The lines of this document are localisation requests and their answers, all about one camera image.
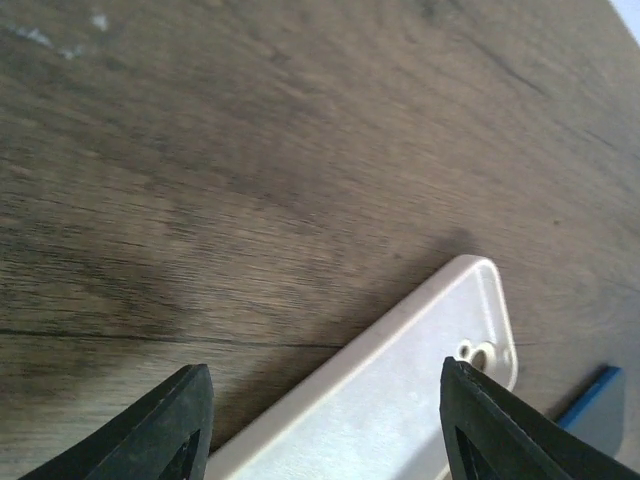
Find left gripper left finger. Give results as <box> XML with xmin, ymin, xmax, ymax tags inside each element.
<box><xmin>23</xmin><ymin>364</ymin><xmax>214</xmax><ymax>479</ymax></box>

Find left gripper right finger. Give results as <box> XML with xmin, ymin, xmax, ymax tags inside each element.
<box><xmin>439</xmin><ymin>356</ymin><xmax>639</xmax><ymax>480</ymax></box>

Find beige phone case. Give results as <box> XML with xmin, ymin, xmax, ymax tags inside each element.
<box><xmin>205</xmin><ymin>255</ymin><xmax>518</xmax><ymax>479</ymax></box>

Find black phone blue edge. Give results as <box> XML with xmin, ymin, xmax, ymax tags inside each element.
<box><xmin>555</xmin><ymin>366</ymin><xmax>626</xmax><ymax>457</ymax></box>

